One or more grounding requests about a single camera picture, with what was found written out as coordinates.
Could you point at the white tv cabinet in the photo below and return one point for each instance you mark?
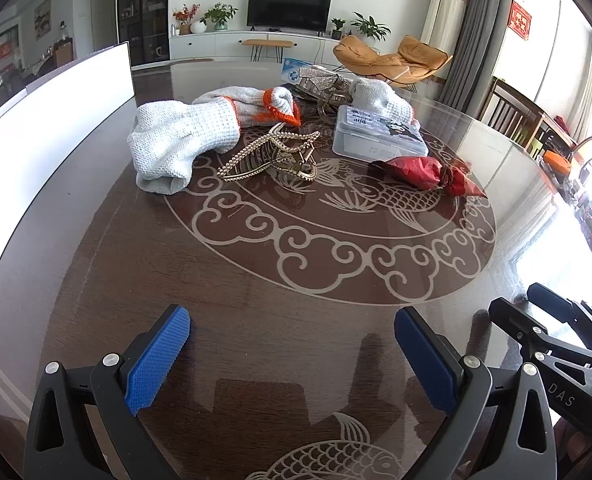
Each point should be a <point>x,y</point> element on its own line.
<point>222,46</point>

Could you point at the dark glass display cabinet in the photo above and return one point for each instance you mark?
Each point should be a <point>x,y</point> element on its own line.
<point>144,25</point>

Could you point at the green potted plant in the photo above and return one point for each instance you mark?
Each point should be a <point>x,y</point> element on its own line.
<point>369,28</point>
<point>219,15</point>

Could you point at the orange lounge chair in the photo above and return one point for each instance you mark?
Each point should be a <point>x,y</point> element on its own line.
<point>413,61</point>

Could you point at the black flat television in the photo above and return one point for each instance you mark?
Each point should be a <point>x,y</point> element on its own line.
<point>309,15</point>

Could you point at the white cardboard box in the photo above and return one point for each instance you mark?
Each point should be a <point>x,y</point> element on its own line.
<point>46,121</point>

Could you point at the small wooden bench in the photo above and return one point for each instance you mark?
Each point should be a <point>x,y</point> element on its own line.
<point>257,46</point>

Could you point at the green potted plant left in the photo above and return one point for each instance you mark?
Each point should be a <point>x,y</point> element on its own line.
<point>219,15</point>

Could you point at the blue white tissue pack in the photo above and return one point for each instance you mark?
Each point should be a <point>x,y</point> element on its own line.
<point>293,71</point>

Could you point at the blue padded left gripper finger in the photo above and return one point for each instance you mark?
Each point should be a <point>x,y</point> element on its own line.
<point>519,443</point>
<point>61,442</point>

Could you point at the red paper window decoration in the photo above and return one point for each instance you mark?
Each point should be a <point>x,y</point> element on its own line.
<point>519,21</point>

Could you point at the white knit glove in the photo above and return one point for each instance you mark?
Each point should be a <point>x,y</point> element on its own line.
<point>375,96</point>
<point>167,136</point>

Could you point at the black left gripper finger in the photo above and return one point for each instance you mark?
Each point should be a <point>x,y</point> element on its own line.
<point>532,335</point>
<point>578,315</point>

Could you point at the grey curtain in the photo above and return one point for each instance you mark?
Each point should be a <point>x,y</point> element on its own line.
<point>476,55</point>

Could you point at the person's hand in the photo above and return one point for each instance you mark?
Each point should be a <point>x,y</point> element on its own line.
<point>573,451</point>

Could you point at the white standing air conditioner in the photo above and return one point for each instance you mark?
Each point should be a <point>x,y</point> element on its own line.
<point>443,24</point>

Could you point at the dining table with chairs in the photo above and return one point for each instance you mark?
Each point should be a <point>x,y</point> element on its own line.
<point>59,55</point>

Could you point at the red flower vase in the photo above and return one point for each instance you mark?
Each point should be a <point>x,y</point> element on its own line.
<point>184,17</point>

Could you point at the green potted plant right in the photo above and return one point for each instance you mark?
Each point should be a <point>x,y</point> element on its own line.
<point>369,28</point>

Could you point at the gold hair claw clip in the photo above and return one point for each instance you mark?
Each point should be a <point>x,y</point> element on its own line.
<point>284,151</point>

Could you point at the wooden dining chair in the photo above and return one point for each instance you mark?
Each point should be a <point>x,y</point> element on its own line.
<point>509,112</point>

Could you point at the clear plastic storage box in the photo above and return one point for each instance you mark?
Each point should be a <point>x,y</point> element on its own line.
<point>370,137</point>

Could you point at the white orange-cuffed glove back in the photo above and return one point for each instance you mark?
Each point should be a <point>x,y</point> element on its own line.
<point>258,107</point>

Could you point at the red foil snack packet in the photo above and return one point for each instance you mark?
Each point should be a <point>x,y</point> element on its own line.
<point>428,174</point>

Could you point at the framed wall painting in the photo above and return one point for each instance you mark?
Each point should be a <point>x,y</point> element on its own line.
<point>42,20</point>

